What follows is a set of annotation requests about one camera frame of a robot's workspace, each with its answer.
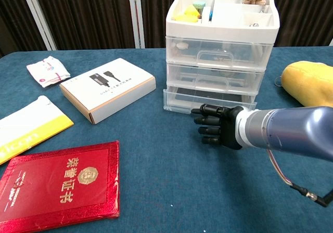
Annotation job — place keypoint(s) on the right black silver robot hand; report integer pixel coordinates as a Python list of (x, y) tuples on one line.
[(229, 127)]

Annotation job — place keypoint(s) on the clear plastic drawer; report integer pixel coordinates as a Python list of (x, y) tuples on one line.
[(234, 78), (234, 52), (182, 101)]

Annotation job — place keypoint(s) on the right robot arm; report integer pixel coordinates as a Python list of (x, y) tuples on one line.
[(291, 127)]

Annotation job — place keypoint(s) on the white drawer organizer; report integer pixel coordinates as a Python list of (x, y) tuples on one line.
[(221, 28)]

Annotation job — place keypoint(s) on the white and yellow box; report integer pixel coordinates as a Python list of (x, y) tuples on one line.
[(28, 125)]

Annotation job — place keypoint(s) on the blue table cloth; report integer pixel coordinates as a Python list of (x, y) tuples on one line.
[(156, 165)]

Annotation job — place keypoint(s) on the yellow plush toy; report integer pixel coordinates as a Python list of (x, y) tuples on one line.
[(309, 83)]

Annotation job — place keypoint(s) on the silver metal beads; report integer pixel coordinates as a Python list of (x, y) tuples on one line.
[(254, 24)]

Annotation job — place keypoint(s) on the white and blue tube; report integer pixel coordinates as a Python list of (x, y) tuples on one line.
[(206, 14)]

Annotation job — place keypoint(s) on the large yellow round item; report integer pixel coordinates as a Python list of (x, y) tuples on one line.
[(183, 17)]

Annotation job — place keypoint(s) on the small yellow round item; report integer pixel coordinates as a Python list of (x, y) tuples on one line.
[(193, 10)]

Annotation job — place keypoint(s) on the red honor certificate booklet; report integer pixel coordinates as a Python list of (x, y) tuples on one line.
[(59, 186)]

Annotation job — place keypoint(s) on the white pink tissue pack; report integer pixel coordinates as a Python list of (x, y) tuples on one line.
[(48, 71)]

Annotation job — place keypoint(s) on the white frame post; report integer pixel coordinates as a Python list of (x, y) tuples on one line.
[(39, 17), (136, 17)]

